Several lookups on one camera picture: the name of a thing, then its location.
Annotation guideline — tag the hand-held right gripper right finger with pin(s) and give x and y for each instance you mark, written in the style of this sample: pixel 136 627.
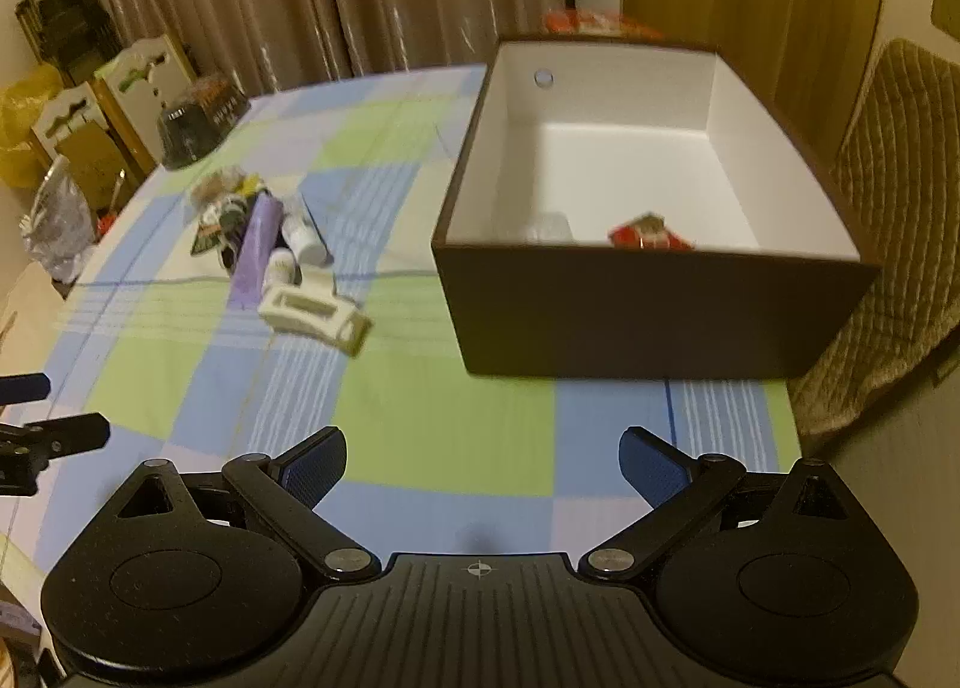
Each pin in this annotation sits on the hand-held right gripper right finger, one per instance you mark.
pixel 652 467

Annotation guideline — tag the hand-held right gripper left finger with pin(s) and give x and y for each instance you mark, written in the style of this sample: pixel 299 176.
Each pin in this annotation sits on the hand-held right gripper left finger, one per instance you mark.
pixel 311 467

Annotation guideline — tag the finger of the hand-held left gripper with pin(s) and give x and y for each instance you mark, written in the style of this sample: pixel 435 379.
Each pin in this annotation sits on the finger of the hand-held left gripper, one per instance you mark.
pixel 67 433
pixel 26 388

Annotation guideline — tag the brown cardboard box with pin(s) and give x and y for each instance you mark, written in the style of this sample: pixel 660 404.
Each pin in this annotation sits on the brown cardboard box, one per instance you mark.
pixel 660 313

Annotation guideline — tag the white pill bottle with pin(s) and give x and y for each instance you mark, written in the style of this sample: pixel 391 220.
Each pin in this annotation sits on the white pill bottle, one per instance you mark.
pixel 304 234

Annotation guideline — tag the green card with small jars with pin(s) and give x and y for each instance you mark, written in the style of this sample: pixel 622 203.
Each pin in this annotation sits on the green card with small jars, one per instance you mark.
pixel 214 232

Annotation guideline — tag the desktop with checked tablecloth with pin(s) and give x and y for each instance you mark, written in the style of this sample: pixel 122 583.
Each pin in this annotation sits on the desktop with checked tablecloth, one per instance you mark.
pixel 420 433

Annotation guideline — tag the clear plastic bag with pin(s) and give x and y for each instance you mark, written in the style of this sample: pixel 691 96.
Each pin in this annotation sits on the clear plastic bag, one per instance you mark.
pixel 60 223

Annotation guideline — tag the small white jar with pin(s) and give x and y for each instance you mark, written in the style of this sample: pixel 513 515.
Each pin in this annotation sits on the small white jar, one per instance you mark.
pixel 282 266

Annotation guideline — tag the plain cardboard carton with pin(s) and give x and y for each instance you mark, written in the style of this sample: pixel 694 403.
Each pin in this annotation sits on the plain cardboard carton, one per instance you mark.
pixel 94 167

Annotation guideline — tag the red snack packet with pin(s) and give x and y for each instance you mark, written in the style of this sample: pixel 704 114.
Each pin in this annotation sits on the red snack packet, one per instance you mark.
pixel 649 232

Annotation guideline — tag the clear plastic packet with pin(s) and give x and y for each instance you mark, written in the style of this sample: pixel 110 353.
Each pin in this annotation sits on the clear plastic packet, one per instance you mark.
pixel 547 227

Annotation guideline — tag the yellow plastic bag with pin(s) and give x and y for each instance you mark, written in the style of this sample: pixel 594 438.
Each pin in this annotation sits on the yellow plastic bag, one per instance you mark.
pixel 22 126

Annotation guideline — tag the white carved wooden panel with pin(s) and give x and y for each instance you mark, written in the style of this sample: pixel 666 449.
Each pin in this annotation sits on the white carved wooden panel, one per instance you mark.
pixel 142 84
pixel 67 114

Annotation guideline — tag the clear bag of brown snacks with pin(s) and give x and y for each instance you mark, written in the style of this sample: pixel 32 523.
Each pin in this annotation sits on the clear bag of brown snacks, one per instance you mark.
pixel 221 184

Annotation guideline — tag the black bowl container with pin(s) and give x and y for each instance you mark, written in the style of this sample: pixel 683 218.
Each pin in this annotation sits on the black bowl container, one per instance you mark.
pixel 195 126

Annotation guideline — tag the chair with quilted beige cover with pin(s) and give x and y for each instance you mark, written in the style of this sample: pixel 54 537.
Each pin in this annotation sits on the chair with quilted beige cover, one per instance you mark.
pixel 892 171

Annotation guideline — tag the red printed package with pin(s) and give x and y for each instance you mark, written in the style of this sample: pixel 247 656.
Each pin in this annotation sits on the red printed package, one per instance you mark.
pixel 592 22

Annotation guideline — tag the wall switch plate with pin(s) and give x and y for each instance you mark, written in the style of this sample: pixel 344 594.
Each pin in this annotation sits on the wall switch plate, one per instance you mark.
pixel 946 9

